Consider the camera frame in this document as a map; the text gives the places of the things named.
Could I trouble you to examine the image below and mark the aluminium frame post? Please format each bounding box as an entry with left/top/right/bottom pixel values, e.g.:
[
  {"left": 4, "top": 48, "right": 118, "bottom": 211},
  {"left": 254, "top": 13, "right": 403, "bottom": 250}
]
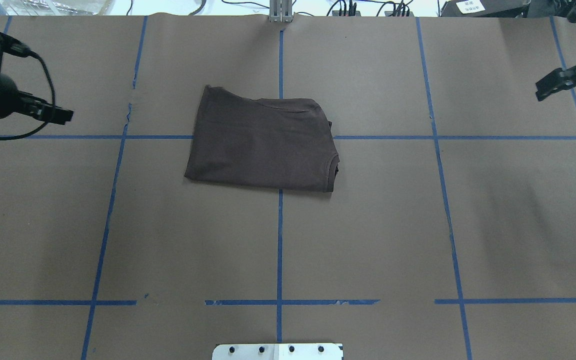
[{"left": 269, "top": 0, "right": 294, "bottom": 23}]

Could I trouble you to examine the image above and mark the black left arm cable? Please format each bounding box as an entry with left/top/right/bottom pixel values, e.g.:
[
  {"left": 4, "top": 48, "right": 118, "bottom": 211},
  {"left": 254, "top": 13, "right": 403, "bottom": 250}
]
[{"left": 0, "top": 48, "right": 58, "bottom": 142}]

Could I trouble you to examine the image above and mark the brown paper table cover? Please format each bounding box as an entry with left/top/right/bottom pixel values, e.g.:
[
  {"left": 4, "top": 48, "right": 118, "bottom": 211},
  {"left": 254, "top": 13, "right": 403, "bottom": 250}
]
[{"left": 0, "top": 13, "right": 576, "bottom": 360}]

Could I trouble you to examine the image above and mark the dark brown t-shirt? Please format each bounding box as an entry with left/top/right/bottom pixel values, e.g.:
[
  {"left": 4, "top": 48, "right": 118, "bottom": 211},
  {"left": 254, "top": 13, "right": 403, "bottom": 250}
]
[{"left": 184, "top": 85, "right": 340, "bottom": 193}]

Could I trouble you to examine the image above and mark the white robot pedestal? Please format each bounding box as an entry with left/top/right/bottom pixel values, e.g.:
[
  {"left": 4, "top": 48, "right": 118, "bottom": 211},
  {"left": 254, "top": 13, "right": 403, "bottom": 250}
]
[{"left": 211, "top": 342, "right": 345, "bottom": 360}]

